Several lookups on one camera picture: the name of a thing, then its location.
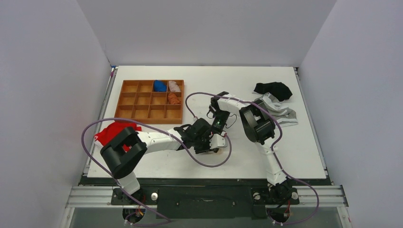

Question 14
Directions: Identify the wooden compartment tray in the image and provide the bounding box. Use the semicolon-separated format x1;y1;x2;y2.
114;80;184;124

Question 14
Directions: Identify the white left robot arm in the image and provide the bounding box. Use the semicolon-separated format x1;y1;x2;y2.
100;118;211;204

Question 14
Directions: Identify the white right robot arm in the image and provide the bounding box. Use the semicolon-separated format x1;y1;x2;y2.
209;92;287;203

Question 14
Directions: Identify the orange-brown rolled underwear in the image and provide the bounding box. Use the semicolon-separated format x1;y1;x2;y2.
167;93;181;105

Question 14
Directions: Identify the blue rolled underwear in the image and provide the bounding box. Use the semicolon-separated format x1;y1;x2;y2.
154;80;167;92

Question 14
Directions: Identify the grey underwear white band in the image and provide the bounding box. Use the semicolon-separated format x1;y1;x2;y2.
256;93;298;127

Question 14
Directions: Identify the black underwear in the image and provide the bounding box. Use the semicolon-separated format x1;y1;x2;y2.
253;82;293;102

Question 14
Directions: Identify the red underwear white band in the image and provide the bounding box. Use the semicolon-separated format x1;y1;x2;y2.
94;122;142;148

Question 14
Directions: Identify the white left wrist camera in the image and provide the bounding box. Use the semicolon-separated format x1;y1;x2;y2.
210;133;227;149

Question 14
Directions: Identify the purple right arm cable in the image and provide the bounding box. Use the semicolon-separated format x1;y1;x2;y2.
184;92;320;227

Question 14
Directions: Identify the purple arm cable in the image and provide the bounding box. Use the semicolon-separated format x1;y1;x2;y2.
81;118;233;227
184;92;320;227

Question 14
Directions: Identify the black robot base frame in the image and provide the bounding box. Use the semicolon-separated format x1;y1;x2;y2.
67;177;336;219

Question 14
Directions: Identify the aluminium table edge rail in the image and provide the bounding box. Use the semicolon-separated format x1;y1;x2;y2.
82;66;119;176

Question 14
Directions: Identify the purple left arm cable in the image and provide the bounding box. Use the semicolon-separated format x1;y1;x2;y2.
81;118;233;227

